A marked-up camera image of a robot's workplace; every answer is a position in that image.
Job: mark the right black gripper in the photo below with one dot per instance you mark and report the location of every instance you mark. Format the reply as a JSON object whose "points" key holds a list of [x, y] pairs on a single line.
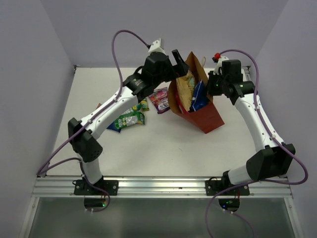
{"points": [[211, 78]]}

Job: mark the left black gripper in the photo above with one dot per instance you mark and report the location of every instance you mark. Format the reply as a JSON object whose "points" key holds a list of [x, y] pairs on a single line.
{"points": [[178, 70]]}

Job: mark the brown kraft snack bag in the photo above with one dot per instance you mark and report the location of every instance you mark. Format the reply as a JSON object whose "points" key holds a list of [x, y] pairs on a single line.
{"points": [[185, 88]]}

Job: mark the large blue chip bag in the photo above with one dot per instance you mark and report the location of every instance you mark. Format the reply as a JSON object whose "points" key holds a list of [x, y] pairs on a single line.
{"points": [[200, 98]]}

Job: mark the red paper bag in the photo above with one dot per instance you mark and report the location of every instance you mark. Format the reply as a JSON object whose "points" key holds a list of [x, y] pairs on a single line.
{"points": [[206, 119]]}

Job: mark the green Fox's candy bag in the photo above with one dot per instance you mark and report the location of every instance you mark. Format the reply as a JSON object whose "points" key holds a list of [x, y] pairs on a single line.
{"points": [[130, 119]]}

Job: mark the small blue snack bag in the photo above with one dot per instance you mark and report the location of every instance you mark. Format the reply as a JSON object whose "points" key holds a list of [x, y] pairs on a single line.
{"points": [[113, 127]]}

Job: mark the pink snack bag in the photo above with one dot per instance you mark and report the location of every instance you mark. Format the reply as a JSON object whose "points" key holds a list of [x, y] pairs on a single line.
{"points": [[179, 102]]}

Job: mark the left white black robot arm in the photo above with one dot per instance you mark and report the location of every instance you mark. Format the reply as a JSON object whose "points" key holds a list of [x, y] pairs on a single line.
{"points": [[84, 133]]}

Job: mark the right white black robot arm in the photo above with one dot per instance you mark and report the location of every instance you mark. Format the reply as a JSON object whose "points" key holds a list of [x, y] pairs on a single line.
{"points": [[270, 160]]}

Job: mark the purple Fox's candy bag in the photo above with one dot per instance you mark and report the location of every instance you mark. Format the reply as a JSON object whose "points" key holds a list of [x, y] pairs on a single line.
{"points": [[159, 99]]}

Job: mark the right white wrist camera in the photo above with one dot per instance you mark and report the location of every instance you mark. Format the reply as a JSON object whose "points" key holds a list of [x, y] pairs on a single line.
{"points": [[218, 59]]}

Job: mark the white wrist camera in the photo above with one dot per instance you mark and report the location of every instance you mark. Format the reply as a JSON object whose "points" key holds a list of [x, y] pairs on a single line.
{"points": [[218, 59], [157, 46]]}

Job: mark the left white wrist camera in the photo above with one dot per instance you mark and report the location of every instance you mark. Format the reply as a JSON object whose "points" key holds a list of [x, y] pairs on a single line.
{"points": [[157, 46]]}

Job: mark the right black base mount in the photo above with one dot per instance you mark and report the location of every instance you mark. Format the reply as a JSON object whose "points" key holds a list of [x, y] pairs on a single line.
{"points": [[229, 200]]}

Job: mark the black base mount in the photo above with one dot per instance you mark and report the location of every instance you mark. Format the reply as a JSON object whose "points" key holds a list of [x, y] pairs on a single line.
{"points": [[229, 200], [96, 197]]}

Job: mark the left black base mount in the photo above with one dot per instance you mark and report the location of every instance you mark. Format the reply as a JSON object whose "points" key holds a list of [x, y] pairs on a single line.
{"points": [[96, 197]]}

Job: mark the aluminium rail frame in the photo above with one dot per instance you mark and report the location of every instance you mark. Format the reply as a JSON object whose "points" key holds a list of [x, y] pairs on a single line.
{"points": [[154, 187]]}

